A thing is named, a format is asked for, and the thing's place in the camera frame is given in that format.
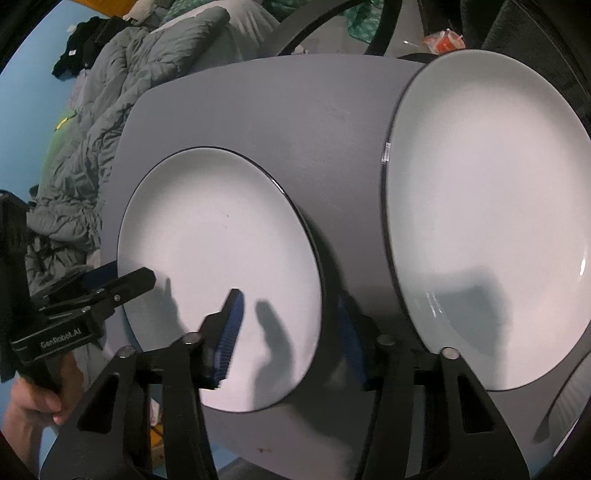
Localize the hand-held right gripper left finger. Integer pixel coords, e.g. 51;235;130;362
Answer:
44;288;245;480

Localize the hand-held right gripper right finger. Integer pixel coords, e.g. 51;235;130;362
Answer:
337;295;532;480

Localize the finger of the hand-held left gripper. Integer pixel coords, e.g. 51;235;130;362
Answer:
30;260;119;304
39;267;156;324

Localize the white plate black rim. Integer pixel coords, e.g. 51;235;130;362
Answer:
116;147;326;414
381;50;591;393

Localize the white bowl black rim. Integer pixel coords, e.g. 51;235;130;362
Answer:
533;346;591;457

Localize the person's left hand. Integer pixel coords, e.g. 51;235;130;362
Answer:
1;355;84;457

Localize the grey quilt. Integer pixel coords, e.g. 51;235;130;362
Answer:
25;7;287;287

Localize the black clothing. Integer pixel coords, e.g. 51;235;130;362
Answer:
51;16;116;79

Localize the white cloth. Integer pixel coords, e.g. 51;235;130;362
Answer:
122;0;162;21

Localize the orange packet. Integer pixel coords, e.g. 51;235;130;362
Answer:
422;28;465;56

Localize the green patterned cloth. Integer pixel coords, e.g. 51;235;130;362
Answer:
161;0;419;44

